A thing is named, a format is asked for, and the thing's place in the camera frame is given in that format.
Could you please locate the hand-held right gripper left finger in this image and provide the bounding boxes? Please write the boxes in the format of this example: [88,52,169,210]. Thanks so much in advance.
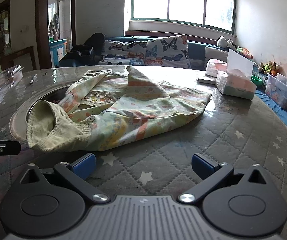
[20,152,110,204]

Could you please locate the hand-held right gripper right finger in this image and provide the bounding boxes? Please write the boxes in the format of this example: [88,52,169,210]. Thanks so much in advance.
[178,153,270,204]

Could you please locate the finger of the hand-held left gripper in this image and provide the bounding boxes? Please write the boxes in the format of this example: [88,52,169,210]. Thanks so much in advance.
[0,139,21,168]

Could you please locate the printed children's jacket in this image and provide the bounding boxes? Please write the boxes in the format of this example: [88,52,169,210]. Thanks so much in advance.
[26,65,212,152]

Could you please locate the hanging clothes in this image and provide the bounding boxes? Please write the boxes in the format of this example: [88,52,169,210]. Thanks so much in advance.
[49,12,60,34]

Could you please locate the round metal table insert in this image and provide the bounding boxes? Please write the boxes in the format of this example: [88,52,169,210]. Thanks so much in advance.
[9,84,84,144]

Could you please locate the clear plastic case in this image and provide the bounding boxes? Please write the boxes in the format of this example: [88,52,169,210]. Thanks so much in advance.
[0,65,24,89]

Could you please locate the dark wooden side unit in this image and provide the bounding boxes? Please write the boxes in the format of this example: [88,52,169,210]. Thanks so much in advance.
[1,46,37,73]

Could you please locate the flat grey box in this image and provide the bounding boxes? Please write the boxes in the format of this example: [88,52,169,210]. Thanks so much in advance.
[196,76,218,85]

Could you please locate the pink and green tissue pack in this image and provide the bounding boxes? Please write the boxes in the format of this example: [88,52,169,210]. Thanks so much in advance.
[215,70,257,100]

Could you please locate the green bowl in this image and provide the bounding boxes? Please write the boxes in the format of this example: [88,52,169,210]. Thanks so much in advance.
[250,75,264,87]

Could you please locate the blue cabinet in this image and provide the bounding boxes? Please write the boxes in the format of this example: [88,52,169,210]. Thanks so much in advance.
[49,38,67,67]

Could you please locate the clear storage box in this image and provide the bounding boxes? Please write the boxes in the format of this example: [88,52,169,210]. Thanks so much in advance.
[265,73,287,110]

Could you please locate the grey pillow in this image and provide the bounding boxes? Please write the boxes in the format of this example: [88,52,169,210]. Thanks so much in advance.
[204,46,229,71]

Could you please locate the white paper sheet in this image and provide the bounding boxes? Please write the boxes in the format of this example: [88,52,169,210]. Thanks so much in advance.
[226,48,254,80]

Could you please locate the black bag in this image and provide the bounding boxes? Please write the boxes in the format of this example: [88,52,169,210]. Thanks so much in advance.
[58,32,106,67]

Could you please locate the brown plush toys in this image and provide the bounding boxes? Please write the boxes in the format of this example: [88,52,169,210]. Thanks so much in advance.
[257,61,280,77]

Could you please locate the long butterfly print pillow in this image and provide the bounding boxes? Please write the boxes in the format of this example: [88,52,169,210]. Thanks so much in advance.
[101,40,147,66]

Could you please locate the large butterfly print pillow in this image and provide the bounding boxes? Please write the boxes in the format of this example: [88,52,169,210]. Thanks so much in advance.
[144,34,191,68]

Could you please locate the pink plush toy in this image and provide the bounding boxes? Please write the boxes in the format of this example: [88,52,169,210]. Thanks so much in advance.
[236,46,254,59]

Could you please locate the white plush toy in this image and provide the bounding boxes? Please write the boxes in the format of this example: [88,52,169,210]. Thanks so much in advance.
[217,36,237,51]

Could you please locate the green framed window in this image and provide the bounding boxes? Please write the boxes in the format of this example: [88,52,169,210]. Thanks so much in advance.
[129,0,237,33]

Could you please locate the dark wooden door frame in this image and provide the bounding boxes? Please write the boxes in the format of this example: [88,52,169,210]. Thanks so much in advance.
[35,0,77,63]

